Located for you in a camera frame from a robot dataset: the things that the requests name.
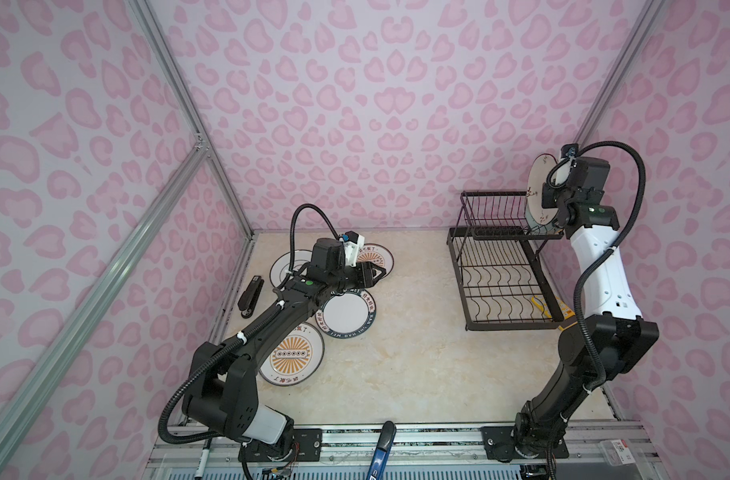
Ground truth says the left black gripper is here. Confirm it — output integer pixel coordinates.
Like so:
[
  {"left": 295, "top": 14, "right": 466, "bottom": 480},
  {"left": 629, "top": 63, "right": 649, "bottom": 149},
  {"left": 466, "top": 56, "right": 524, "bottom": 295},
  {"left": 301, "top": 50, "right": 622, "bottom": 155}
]
[{"left": 327, "top": 261, "right": 387, "bottom": 293}]

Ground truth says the small orange sunburst plate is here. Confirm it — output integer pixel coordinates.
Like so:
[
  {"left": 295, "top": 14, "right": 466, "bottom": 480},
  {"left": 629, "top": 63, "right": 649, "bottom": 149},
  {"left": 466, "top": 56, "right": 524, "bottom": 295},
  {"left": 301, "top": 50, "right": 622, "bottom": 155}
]
[{"left": 358, "top": 243, "right": 395, "bottom": 275}]

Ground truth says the cream floral branch plate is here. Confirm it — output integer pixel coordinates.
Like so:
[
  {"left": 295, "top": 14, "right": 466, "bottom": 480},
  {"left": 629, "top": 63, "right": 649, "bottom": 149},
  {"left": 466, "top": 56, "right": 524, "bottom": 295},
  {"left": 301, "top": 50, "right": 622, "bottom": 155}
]
[{"left": 525, "top": 153, "right": 558, "bottom": 233}]

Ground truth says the green rim lettered plate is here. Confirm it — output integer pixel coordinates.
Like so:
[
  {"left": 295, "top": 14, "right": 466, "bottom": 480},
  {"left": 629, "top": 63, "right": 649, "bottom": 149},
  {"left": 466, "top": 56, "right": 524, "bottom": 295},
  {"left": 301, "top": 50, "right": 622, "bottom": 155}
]
[{"left": 314, "top": 290, "right": 377, "bottom": 339}]

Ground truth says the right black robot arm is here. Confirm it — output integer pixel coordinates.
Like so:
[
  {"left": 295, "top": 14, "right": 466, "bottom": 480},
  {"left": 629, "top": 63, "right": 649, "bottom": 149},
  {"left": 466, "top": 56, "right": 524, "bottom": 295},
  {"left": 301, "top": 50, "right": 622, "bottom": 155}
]
[{"left": 512, "top": 157, "right": 659, "bottom": 458}]

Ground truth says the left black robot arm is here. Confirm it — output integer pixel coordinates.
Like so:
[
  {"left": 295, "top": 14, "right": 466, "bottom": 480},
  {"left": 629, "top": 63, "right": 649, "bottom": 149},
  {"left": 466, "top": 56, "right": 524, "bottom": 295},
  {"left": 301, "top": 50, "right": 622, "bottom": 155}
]
[{"left": 157, "top": 231, "right": 383, "bottom": 458}]

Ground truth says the yellow black object behind rack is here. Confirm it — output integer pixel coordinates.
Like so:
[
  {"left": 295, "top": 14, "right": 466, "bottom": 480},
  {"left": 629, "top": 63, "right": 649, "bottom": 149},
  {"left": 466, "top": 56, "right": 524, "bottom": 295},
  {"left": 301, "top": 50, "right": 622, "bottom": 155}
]
[{"left": 529, "top": 295, "right": 576, "bottom": 331}]

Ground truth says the white plate grey cloud outline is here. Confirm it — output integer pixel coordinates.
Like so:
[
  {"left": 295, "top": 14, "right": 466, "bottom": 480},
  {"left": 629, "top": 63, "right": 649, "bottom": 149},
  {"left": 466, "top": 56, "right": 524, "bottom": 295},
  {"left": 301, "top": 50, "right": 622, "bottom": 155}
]
[{"left": 269, "top": 249, "right": 312, "bottom": 287}]

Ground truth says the large orange sunburst plate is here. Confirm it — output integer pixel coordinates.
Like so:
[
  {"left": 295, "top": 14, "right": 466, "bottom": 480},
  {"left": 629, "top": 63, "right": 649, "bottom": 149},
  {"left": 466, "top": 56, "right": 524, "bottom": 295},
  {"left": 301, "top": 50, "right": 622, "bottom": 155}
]
[{"left": 259, "top": 323, "right": 325, "bottom": 387}]

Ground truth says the black stapler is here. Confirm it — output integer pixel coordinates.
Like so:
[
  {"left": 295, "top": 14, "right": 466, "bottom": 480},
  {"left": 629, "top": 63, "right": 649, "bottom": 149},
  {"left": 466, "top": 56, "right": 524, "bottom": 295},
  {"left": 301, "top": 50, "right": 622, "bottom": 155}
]
[{"left": 237, "top": 275, "right": 264, "bottom": 319}]

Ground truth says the black marker pen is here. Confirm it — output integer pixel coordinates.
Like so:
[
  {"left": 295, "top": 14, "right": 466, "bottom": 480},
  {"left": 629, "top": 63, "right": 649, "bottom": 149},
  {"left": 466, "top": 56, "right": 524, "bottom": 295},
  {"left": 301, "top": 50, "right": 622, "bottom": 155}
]
[{"left": 193, "top": 438, "right": 212, "bottom": 480}]

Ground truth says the white label with red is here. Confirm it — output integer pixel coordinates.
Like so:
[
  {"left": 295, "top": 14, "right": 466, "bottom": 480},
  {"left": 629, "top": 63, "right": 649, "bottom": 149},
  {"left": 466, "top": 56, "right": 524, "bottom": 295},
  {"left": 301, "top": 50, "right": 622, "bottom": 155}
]
[{"left": 599, "top": 439, "right": 636, "bottom": 467}]

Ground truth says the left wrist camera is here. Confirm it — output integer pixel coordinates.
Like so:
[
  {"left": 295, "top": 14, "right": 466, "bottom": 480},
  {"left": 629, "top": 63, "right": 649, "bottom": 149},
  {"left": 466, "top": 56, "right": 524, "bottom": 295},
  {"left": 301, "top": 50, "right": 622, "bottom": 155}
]
[{"left": 340, "top": 231, "right": 365, "bottom": 267}]

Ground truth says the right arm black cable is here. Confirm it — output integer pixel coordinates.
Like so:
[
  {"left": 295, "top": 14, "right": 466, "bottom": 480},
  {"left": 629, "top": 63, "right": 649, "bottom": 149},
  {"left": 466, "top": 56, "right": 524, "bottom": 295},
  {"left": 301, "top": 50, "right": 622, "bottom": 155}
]
[{"left": 547, "top": 140, "right": 648, "bottom": 394}]

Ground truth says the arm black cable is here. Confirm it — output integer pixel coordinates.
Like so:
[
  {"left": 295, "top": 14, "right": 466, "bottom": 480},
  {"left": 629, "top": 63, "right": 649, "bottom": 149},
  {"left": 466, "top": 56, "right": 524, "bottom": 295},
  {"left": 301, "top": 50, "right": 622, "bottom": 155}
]
[
  {"left": 288, "top": 203, "right": 342, "bottom": 277},
  {"left": 547, "top": 140, "right": 648, "bottom": 394}
]

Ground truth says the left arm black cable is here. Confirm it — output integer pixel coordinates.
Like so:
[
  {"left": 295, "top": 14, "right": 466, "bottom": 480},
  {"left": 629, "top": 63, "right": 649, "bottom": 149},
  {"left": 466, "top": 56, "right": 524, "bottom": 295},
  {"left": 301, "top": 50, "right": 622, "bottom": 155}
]
[{"left": 288, "top": 203, "right": 342, "bottom": 277}]

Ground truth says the black wire dish rack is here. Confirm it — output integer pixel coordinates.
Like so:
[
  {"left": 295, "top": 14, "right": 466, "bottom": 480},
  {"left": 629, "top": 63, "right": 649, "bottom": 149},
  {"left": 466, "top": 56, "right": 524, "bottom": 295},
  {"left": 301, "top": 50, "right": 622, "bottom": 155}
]
[{"left": 447, "top": 191, "right": 562, "bottom": 332}]

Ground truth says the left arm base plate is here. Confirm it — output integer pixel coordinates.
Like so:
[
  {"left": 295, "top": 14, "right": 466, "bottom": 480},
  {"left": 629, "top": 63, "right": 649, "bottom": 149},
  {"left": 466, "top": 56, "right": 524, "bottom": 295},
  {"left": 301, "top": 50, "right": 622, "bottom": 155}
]
[{"left": 238, "top": 426, "right": 322, "bottom": 463}]

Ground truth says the blue handled tool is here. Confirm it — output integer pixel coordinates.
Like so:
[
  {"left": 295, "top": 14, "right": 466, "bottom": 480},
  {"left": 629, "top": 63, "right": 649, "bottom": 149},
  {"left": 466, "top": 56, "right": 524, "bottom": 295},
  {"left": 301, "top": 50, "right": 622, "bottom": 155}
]
[{"left": 366, "top": 420, "right": 397, "bottom": 480}]

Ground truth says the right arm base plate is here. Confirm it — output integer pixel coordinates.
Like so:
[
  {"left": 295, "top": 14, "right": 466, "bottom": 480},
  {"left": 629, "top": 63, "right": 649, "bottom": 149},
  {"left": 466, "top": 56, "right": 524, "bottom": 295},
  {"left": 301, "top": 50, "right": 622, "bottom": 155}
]
[{"left": 480, "top": 425, "right": 570, "bottom": 463}]

